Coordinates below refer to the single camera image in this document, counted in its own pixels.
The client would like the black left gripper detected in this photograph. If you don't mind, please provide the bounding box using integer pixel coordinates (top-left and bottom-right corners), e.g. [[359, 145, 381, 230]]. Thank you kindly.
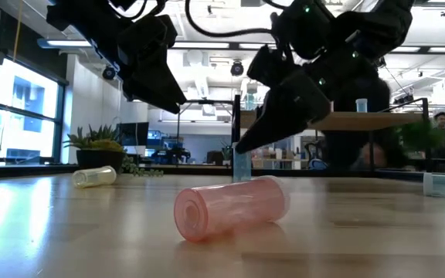
[[117, 14, 188, 115]]

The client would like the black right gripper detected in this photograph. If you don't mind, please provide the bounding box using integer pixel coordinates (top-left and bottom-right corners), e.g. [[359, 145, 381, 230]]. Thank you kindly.
[[234, 0, 362, 154]]

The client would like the yellow pill bottle white cap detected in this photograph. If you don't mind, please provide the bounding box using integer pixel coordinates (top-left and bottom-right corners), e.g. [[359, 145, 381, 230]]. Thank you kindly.
[[71, 165, 117, 190]]

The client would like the pink pill bottle white cap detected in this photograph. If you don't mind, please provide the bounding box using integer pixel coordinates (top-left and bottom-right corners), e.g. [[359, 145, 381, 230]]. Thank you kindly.
[[173, 175, 290, 243]]

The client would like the black monitor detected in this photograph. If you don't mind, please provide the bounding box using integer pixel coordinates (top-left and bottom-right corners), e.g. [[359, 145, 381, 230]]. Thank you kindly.
[[116, 121, 150, 147]]

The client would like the blue rounded object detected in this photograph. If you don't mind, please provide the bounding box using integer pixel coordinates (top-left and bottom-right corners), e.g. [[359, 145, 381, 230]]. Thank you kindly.
[[307, 157, 330, 171]]

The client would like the small background plant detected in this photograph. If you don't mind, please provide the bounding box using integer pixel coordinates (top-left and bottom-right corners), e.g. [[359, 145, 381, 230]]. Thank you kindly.
[[220, 141, 234, 163]]

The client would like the potted succulent plant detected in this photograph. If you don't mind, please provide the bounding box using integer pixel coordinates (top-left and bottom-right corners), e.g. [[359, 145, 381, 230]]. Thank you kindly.
[[63, 124, 165, 178]]

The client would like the large window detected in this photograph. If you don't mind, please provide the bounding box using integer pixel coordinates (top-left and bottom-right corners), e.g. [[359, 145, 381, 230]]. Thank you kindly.
[[0, 57, 69, 165]]

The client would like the green leafy plant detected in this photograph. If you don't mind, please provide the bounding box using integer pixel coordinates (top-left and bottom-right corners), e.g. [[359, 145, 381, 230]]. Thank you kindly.
[[398, 119, 445, 154]]

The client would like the black background desk frame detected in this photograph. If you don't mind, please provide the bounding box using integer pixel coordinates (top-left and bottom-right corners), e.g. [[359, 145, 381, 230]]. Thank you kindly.
[[175, 98, 235, 144]]

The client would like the wooden shelf black frame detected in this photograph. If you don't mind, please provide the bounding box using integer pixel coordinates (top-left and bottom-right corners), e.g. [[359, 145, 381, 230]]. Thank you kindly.
[[231, 94, 432, 175]]

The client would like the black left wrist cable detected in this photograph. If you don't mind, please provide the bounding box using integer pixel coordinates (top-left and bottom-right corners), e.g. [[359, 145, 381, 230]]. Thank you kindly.
[[108, 0, 169, 20]]

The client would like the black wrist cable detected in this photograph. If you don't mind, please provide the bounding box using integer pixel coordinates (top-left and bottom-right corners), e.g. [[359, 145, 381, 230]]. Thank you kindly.
[[185, 0, 281, 39], [108, 0, 169, 20]]

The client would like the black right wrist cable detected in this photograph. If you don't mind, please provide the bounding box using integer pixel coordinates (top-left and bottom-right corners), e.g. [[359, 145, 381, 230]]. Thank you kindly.
[[185, 0, 281, 39]]

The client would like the black aluminium table frame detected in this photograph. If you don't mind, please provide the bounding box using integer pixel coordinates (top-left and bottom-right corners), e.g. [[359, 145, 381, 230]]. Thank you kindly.
[[0, 164, 445, 182]]

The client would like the yellow hanging strap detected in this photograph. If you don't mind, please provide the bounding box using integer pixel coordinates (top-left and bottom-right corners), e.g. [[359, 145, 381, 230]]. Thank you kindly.
[[12, 0, 25, 63]]

